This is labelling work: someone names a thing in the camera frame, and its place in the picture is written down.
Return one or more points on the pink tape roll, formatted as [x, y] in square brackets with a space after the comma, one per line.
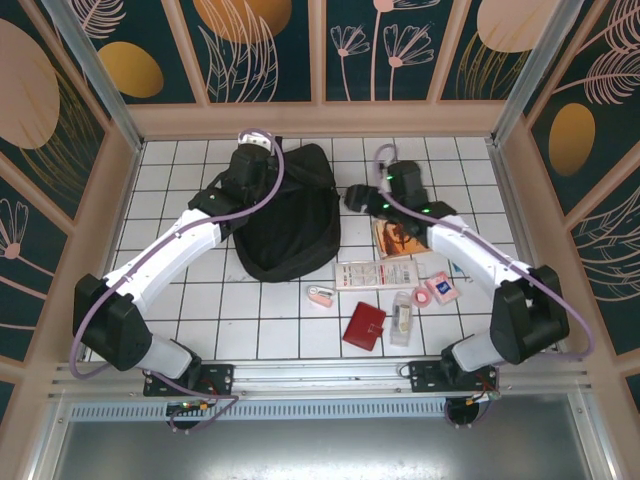
[422, 296]

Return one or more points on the clear white red-label pen package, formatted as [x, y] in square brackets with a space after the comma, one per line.
[375, 275]

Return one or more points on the black fabric backpack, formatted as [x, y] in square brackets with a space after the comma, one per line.
[295, 225]

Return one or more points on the orange brown cover book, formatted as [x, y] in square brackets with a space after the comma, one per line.
[400, 242]

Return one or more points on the clear plastic small box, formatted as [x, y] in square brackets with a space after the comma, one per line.
[401, 320]

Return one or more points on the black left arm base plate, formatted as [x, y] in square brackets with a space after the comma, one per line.
[220, 377]

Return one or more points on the grey metal sheet panel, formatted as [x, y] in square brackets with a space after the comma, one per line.
[320, 450]

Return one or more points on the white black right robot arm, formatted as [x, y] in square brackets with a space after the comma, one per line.
[470, 250]

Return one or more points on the red leather wallet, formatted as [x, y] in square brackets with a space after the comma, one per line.
[362, 327]

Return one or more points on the pink tissue pack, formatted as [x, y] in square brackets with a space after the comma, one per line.
[441, 289]

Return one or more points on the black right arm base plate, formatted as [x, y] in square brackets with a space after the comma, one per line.
[425, 375]

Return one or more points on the pink white small stapler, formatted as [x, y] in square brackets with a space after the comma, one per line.
[320, 296]

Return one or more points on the aluminium frame post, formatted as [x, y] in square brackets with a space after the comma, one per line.
[100, 85]
[537, 75]

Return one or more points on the aluminium side rail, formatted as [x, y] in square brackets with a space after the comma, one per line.
[502, 175]

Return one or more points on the aluminium mounting rail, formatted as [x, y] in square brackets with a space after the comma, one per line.
[320, 372]

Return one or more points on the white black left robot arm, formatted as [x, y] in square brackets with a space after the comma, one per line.
[165, 255]

